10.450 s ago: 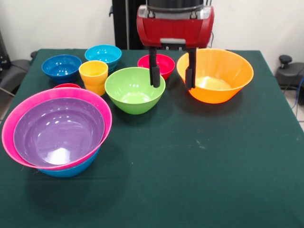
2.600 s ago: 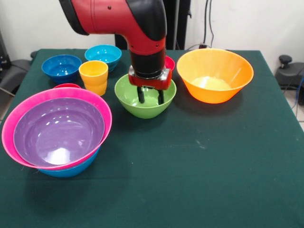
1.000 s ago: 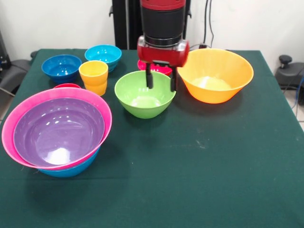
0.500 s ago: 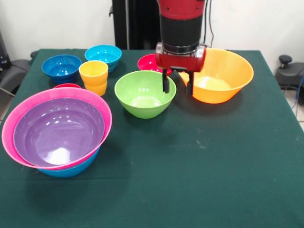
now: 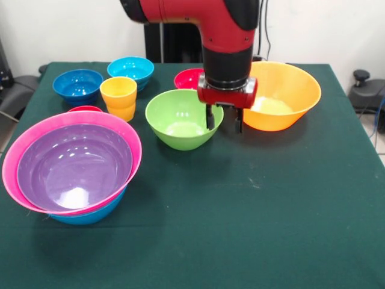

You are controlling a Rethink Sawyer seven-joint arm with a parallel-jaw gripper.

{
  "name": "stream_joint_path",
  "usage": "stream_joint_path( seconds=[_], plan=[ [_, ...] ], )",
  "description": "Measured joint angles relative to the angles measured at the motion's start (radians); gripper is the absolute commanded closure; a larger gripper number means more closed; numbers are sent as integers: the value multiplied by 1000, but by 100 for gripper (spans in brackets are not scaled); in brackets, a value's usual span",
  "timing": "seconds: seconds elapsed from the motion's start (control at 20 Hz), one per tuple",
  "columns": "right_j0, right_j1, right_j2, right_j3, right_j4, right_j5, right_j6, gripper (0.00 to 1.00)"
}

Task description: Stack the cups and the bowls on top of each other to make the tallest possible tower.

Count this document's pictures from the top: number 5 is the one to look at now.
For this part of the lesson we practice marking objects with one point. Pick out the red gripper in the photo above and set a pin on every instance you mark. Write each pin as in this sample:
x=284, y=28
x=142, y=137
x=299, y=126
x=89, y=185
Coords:
x=225, y=97

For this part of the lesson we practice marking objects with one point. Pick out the green bowl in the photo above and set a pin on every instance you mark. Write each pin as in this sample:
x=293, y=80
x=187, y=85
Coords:
x=177, y=114

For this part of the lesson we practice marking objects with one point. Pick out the purple bowl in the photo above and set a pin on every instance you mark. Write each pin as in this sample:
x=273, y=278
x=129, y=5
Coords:
x=75, y=168

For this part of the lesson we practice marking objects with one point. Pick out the large pink bowl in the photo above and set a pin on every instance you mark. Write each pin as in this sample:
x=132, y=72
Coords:
x=12, y=168

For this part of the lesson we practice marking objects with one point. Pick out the small red bowl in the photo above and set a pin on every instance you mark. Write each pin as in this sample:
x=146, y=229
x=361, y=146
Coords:
x=188, y=79

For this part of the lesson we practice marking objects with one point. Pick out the large orange bowl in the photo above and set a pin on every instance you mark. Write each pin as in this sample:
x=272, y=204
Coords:
x=288, y=87

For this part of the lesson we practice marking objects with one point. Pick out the yellow cup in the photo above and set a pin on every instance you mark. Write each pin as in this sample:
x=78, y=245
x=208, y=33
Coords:
x=118, y=99

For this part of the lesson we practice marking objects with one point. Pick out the small light blue bowl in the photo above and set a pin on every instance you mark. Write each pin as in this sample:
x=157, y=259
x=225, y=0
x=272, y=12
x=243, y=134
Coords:
x=130, y=67

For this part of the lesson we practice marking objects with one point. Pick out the dark green tablecloth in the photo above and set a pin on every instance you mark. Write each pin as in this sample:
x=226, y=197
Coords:
x=270, y=241

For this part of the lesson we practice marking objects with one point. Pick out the red cup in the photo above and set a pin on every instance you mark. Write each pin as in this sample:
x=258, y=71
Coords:
x=85, y=108

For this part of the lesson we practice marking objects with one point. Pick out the black knobbed device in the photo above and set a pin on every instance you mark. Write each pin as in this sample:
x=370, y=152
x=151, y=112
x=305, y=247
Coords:
x=365, y=93

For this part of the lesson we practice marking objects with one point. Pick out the small dark blue bowl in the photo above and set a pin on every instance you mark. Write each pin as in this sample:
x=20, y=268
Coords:
x=76, y=85

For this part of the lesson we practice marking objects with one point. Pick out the large light blue bowl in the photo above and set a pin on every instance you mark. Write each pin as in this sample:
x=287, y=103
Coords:
x=90, y=218

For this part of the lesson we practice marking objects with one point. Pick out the black table clamp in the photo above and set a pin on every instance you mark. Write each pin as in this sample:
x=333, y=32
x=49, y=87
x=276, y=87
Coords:
x=42, y=69

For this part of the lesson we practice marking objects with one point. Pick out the black chair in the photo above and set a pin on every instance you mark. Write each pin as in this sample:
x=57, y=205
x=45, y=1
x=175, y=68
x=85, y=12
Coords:
x=18, y=90

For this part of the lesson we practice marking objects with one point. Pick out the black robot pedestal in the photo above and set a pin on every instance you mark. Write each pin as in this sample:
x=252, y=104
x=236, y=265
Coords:
x=177, y=42

